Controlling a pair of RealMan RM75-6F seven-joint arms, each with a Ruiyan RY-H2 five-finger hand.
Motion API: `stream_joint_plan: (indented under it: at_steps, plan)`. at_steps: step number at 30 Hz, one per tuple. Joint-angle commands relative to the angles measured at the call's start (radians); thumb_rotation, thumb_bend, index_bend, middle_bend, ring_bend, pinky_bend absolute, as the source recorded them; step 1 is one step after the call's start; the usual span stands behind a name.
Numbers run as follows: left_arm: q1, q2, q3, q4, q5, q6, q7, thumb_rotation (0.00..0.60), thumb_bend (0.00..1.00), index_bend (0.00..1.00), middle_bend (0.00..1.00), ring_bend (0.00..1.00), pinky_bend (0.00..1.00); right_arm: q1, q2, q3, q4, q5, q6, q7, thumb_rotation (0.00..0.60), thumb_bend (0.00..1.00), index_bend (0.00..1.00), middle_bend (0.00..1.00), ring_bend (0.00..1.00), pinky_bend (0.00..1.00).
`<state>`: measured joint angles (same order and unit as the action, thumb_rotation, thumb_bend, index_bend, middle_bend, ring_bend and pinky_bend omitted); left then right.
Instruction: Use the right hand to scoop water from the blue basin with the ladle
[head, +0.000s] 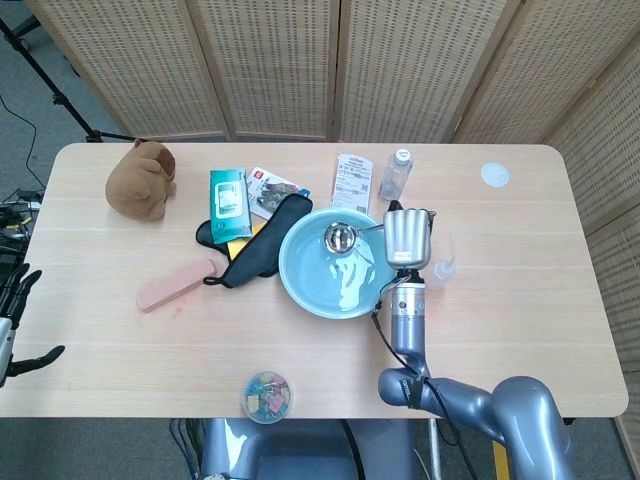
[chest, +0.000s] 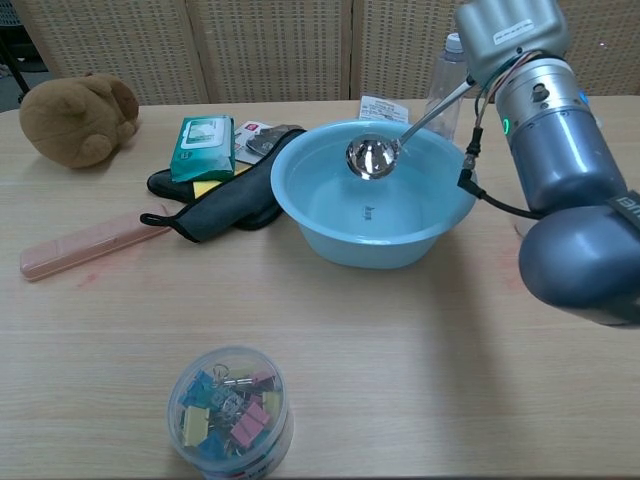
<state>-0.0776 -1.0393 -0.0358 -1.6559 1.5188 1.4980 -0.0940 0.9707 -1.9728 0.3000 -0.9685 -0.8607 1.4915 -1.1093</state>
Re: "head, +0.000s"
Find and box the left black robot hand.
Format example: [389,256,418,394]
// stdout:
[0,263,66,389]

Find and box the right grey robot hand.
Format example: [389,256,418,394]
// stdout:
[382,199,435,271]

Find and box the steel ladle black handle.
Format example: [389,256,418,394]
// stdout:
[323,223,386,255]

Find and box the clear plastic water bottle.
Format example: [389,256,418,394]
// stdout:
[378,148,415,203]

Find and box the light blue plastic basin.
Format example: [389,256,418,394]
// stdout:
[278,207,396,320]

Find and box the white squeeze bottle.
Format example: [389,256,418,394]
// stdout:
[422,234,459,292]

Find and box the white labelled packet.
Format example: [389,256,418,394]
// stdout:
[329,152,375,214]

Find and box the white round disc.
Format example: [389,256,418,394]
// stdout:
[480,162,511,189]

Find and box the small snack packet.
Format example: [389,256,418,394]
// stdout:
[245,166,311,220]

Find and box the dark grey cloth with loop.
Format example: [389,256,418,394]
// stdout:
[202,193,314,290]

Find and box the brown plush toy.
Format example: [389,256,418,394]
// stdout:
[104,138,178,223]

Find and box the pink plastic case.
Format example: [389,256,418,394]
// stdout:
[136,257,221,315]

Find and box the yellow sponge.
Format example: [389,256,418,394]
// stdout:
[227,223,266,261]

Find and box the green wet wipes pack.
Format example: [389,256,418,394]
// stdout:
[209,168,253,245]

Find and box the black fabric pad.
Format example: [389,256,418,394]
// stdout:
[194,218,281,279]

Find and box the black tripod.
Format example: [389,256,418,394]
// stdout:
[0,17,136,146]

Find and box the clear jar of binder clips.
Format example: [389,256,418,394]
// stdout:
[242,370,295,426]

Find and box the woven folding screen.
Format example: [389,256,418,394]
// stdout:
[24,0,640,480]

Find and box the grey robot torso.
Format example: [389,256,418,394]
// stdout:
[199,417,416,480]

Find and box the black cable bundle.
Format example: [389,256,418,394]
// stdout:
[0,94,46,261]

